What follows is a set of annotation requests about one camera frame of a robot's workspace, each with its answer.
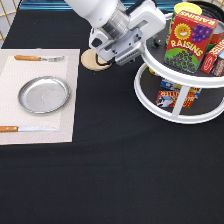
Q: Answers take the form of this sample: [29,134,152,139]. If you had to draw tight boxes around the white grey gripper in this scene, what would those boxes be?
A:
[89,0,166,65]

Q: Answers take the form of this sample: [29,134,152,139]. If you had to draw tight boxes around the white two-tier lazy Susan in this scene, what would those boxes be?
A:
[133,12,224,125]

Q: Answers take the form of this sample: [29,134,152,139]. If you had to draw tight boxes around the black plastic bowl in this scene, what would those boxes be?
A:
[192,0,224,18]

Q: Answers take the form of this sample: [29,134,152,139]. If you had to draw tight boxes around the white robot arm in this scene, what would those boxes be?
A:
[65,0,166,65]

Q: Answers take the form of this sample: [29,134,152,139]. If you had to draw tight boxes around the round silver metal plate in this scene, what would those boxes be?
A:
[18,76,70,114]

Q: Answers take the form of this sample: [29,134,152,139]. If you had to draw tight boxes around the blue yellow can lower shelf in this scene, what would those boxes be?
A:
[149,67,156,75]

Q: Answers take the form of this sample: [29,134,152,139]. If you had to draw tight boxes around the red raisins box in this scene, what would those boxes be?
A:
[164,10,218,73]

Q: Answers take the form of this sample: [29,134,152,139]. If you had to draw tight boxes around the blue yellow box lower shelf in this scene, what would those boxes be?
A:
[161,78,201,98]

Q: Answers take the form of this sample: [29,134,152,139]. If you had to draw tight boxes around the green yellow parmesan can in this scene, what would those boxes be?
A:
[166,2,202,42]

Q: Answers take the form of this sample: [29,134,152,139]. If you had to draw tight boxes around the red cracker box lower shelf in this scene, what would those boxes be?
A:
[156,91,195,108]

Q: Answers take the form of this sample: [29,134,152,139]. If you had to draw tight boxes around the red butter box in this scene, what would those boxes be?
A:
[201,39,224,73]

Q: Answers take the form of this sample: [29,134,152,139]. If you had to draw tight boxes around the red tin can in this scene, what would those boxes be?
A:
[206,22,224,52]

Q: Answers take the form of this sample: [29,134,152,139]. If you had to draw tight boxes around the brown cake mix box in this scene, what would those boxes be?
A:
[212,50,224,77]

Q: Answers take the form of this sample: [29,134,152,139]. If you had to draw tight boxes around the round wooden coaster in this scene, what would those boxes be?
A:
[81,49,110,71]

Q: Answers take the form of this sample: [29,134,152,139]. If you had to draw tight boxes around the beige woven placemat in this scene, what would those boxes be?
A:
[0,49,80,145]

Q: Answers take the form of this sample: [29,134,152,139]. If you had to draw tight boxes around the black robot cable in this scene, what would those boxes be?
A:
[94,53,116,67]

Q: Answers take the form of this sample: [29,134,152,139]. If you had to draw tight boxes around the wooden handled fork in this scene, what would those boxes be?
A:
[14,55,65,62]

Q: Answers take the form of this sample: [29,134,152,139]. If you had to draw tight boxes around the wooden handled knife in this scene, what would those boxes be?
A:
[0,126,57,133]

